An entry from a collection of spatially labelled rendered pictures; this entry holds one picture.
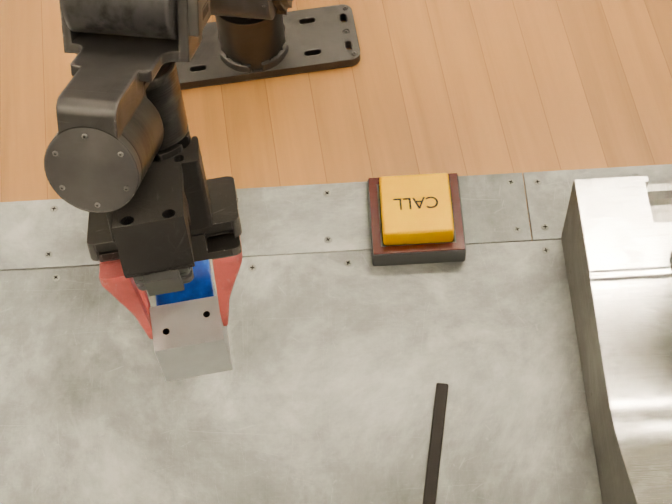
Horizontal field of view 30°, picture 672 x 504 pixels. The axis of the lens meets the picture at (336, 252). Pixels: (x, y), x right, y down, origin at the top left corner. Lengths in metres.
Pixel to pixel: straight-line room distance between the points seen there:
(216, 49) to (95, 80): 0.48
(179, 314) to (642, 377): 0.34
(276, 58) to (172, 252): 0.47
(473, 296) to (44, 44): 0.50
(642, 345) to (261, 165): 0.39
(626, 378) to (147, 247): 0.39
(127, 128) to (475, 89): 0.52
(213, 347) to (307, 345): 0.17
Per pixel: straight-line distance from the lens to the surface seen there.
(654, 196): 1.06
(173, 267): 0.76
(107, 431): 1.04
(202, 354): 0.91
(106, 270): 0.86
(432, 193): 1.08
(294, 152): 1.15
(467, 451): 1.01
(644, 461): 0.92
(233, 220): 0.83
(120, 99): 0.73
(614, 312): 0.98
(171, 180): 0.79
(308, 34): 1.23
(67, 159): 0.75
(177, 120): 0.82
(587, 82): 1.21
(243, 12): 1.11
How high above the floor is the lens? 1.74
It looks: 59 degrees down
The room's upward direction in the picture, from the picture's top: 4 degrees counter-clockwise
